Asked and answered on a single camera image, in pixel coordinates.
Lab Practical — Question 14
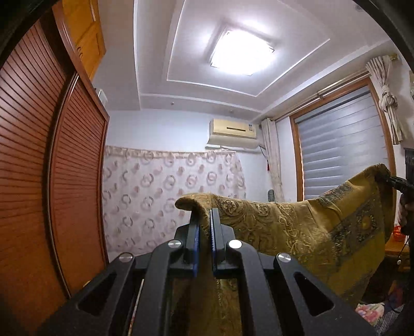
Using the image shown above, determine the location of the person's right hand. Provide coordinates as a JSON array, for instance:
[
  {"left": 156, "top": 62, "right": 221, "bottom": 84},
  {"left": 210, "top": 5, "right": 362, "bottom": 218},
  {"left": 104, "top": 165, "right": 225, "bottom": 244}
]
[{"left": 398, "top": 194, "right": 412, "bottom": 236}]

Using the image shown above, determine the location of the wooden louvered wardrobe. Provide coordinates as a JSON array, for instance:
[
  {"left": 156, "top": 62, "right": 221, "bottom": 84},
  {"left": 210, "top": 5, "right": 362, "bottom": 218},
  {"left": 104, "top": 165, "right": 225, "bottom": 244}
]
[{"left": 0, "top": 18, "right": 110, "bottom": 336}]

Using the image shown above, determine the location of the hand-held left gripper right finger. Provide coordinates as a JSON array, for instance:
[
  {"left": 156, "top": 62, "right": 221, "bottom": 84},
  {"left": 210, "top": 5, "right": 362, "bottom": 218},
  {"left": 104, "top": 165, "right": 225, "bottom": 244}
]
[{"left": 210, "top": 208, "right": 377, "bottom": 336}]

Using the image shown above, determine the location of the tied floral window curtain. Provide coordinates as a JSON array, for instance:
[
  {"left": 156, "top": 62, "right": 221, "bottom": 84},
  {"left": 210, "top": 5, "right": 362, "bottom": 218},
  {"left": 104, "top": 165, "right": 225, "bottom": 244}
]
[
  {"left": 365, "top": 55, "right": 405, "bottom": 145},
  {"left": 261, "top": 118, "right": 285, "bottom": 203}
]

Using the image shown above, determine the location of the brown patterned shirt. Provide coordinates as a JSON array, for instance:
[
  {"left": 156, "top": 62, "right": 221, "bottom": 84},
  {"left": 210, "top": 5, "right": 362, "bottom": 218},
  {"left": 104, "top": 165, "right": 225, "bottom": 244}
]
[{"left": 128, "top": 163, "right": 395, "bottom": 336}]

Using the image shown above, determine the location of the beige air conditioner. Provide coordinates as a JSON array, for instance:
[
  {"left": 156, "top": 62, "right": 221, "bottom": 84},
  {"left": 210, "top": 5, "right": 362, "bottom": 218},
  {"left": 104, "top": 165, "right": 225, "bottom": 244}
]
[{"left": 207, "top": 118, "right": 261, "bottom": 151}]

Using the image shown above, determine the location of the grey window blind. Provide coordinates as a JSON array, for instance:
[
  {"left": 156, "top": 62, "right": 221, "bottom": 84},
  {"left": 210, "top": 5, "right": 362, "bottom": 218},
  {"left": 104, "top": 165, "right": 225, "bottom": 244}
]
[{"left": 296, "top": 86, "right": 390, "bottom": 202}]

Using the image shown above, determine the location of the curtain rod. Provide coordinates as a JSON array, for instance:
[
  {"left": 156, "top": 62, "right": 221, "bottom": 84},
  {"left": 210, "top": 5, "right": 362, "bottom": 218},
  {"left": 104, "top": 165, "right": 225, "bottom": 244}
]
[{"left": 316, "top": 53, "right": 398, "bottom": 99}]

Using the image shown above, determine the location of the small wooden table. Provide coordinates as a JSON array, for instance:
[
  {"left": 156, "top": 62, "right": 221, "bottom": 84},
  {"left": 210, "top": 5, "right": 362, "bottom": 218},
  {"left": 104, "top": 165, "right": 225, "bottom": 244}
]
[{"left": 384, "top": 241, "right": 409, "bottom": 259}]

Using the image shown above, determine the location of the ring patterned sheer curtain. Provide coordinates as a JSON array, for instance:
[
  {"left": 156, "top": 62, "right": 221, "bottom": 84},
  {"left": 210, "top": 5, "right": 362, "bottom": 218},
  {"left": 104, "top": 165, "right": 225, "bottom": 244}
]
[{"left": 103, "top": 145, "right": 247, "bottom": 256}]

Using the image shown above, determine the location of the square ceiling light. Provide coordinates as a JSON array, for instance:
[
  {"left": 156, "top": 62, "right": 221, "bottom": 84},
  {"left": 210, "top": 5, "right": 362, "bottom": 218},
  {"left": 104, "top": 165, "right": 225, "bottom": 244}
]
[{"left": 209, "top": 26, "right": 277, "bottom": 76}]

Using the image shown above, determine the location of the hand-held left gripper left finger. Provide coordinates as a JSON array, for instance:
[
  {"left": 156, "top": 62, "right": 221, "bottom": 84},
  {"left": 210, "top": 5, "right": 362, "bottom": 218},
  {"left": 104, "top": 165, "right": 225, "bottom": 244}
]
[{"left": 35, "top": 210, "right": 201, "bottom": 336}]

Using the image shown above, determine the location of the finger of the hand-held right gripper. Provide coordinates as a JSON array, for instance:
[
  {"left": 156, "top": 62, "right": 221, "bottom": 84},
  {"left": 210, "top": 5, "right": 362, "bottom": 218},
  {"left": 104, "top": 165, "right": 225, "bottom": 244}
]
[{"left": 376, "top": 174, "right": 402, "bottom": 192}]

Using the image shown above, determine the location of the window with grey blind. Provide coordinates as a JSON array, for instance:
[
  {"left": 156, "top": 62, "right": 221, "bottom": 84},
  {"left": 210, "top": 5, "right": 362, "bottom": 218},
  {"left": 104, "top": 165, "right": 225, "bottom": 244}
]
[{"left": 289, "top": 76, "right": 397, "bottom": 202}]

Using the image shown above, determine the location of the yellow wooden overhead cabinet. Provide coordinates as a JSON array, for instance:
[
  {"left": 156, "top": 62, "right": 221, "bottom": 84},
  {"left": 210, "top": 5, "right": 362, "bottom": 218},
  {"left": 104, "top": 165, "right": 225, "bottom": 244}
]
[{"left": 52, "top": 0, "right": 107, "bottom": 81}]

